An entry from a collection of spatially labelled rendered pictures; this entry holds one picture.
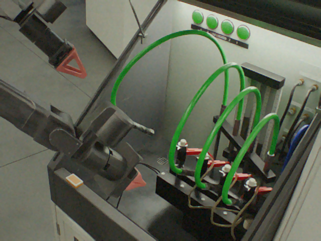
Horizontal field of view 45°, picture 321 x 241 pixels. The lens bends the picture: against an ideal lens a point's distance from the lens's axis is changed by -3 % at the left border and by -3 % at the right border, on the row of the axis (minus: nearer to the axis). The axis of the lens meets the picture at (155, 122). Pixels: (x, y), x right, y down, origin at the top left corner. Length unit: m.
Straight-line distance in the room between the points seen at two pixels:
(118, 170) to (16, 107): 0.23
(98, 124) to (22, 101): 0.14
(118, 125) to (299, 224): 0.55
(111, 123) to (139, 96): 0.74
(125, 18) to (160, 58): 2.47
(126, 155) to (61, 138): 0.16
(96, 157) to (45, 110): 0.13
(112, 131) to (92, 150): 0.05
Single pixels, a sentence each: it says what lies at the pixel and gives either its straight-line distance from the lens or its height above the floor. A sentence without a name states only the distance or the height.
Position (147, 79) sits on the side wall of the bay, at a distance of 1.43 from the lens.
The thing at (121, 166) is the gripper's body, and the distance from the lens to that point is 0.77.
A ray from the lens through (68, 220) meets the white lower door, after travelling 1.39.
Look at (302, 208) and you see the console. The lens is 1.03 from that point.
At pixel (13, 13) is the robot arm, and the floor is 1.48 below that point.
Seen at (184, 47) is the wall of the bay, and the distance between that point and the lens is 1.43.
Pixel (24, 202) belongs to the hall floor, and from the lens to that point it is 2.60.
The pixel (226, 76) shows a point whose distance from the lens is 1.23.
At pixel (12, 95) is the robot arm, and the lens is 0.68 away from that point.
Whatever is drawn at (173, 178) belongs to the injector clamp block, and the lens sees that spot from 1.23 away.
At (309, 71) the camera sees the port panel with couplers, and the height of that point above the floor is 1.34.
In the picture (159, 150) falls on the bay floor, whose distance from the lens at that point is 1.59.
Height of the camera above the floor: 1.79
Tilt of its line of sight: 33 degrees down
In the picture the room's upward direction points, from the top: 4 degrees clockwise
